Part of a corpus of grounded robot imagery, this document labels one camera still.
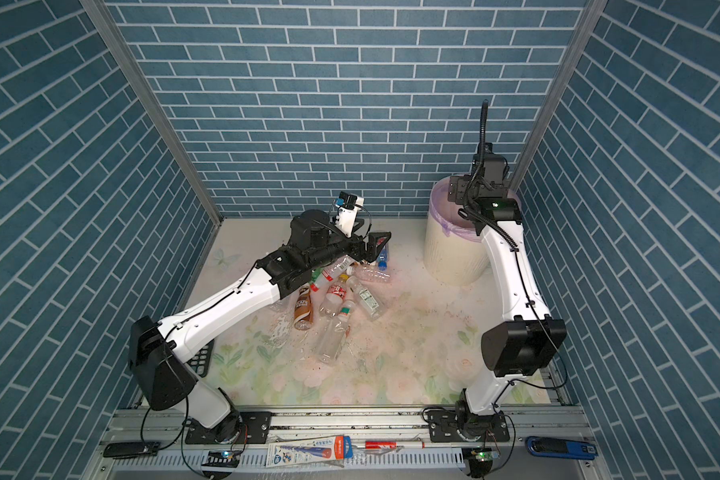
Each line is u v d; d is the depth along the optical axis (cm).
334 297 95
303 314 89
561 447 68
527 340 43
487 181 57
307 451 69
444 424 74
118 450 66
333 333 90
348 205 60
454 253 85
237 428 68
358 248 63
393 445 71
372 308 89
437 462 77
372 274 101
